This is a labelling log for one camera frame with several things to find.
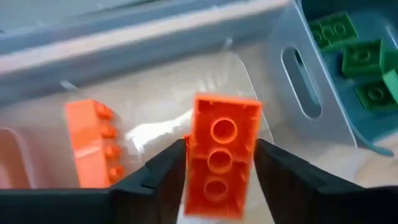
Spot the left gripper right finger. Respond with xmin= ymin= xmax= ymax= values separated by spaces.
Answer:
xmin=253 ymin=138 xmax=366 ymax=224

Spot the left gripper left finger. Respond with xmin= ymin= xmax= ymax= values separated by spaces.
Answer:
xmin=110 ymin=138 xmax=187 ymax=224

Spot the orange toy brick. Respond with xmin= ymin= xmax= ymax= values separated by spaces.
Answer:
xmin=64 ymin=98 xmax=126 ymax=189
xmin=182 ymin=92 xmax=264 ymax=220

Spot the small green toy brick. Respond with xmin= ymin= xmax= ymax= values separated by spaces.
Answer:
xmin=354 ymin=80 xmax=398 ymax=112
xmin=379 ymin=40 xmax=398 ymax=105
xmin=341 ymin=39 xmax=384 ymax=78

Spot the long green toy brick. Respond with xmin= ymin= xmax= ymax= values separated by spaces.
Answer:
xmin=307 ymin=11 xmax=359 ymax=50

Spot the clear plastic bin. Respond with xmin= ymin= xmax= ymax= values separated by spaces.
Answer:
xmin=0 ymin=0 xmax=358 ymax=224

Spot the teal plastic bin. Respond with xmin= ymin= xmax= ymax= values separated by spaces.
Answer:
xmin=298 ymin=0 xmax=398 ymax=158

